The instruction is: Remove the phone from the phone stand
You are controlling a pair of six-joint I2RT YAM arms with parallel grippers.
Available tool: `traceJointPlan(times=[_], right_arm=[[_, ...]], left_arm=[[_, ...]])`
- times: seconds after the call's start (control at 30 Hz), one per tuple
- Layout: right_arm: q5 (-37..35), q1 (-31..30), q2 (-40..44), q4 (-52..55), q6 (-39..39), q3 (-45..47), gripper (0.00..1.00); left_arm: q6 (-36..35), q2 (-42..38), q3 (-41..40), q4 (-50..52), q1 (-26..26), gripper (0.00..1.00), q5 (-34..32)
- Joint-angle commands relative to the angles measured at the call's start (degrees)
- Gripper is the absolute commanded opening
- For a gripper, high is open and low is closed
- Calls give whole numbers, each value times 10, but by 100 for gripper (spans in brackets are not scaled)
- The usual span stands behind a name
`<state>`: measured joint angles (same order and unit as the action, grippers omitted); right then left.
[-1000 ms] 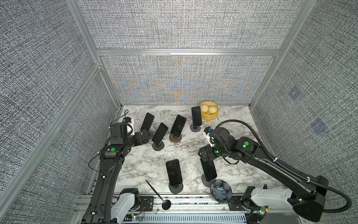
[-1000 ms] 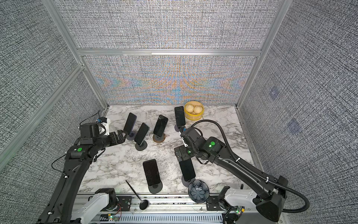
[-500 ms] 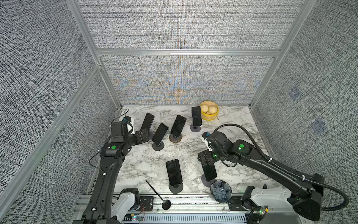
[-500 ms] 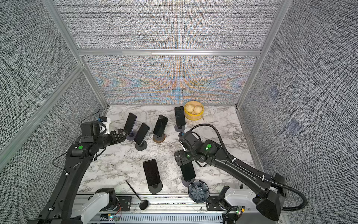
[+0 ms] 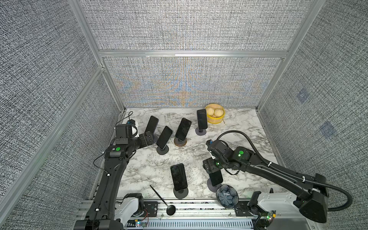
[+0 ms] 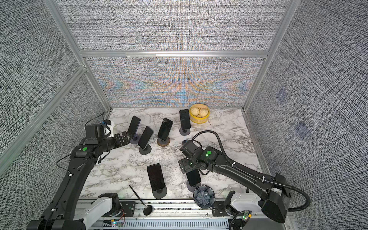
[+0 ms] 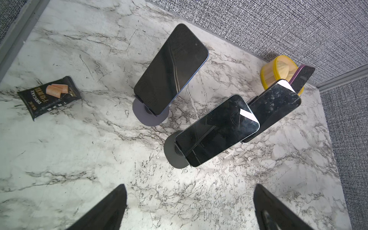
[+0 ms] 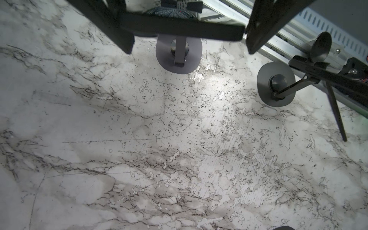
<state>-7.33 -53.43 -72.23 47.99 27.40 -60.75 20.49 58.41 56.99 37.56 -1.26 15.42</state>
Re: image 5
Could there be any dark grey front stand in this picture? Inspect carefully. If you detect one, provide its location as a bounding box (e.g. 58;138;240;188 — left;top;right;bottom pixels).
173;188;189;199

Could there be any yellow steamer basket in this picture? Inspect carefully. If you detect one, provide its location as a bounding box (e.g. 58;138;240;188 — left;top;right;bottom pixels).
205;103;226;124

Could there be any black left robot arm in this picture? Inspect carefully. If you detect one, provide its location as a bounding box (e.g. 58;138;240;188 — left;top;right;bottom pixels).
74;124;154;230

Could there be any black ladle spoon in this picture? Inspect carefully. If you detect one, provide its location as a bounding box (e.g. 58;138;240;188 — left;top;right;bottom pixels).
150;185;176;216

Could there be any dark flower-shaped bowl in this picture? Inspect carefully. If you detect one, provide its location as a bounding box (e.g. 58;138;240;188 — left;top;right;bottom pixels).
216;185;239;209

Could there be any purple-edged black phone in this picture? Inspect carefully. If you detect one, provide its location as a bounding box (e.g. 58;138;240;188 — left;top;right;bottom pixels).
197;109;208;130

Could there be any left bun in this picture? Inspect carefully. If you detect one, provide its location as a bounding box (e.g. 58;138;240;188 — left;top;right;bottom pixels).
206;107;215;116

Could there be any aluminium front rail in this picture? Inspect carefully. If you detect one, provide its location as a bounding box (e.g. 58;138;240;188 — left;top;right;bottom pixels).
75;198;291;230

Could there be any teal-edged black phone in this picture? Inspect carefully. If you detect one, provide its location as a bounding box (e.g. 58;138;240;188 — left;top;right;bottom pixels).
156;126;173;149

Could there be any dark grey round stand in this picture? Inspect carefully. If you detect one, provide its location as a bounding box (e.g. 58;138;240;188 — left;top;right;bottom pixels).
156;145;169;155

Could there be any bun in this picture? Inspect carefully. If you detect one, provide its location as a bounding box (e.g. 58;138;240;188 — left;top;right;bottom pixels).
206;107;215;116
213;108;224;117

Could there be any purple front phone stand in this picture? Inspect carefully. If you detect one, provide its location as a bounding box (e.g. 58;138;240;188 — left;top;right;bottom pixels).
207;179;222;193

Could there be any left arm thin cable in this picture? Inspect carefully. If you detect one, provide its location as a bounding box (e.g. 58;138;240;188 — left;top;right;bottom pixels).
92;152;110;176

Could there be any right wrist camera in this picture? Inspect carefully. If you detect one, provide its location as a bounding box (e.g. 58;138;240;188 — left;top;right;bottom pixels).
206;140;213;147

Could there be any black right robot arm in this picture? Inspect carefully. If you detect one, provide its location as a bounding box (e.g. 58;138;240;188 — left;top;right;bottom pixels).
203;140;329;223

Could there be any right bun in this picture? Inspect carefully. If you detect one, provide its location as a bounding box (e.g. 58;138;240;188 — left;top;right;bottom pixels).
213;108;224;117

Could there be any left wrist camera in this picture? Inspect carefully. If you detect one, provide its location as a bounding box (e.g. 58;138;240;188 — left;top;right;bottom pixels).
126;119;139;137

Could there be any wooden base phone stand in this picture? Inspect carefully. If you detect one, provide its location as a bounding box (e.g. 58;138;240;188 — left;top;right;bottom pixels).
174;138;187;147

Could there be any cracked black phone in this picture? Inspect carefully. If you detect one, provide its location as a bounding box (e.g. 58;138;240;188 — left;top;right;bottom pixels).
175;118;192;141

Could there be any purple-grey back stand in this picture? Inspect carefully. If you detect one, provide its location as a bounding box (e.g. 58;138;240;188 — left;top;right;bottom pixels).
195;127;207;136

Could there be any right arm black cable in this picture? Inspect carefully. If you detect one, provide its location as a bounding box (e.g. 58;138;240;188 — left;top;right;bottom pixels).
215;130;353;212

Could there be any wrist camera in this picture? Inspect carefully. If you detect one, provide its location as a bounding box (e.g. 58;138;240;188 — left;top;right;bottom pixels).
206;140;213;147
126;119;139;137

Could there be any blue-edged phone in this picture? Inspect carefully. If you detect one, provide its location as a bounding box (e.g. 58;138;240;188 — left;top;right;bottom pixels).
145;116;159;135

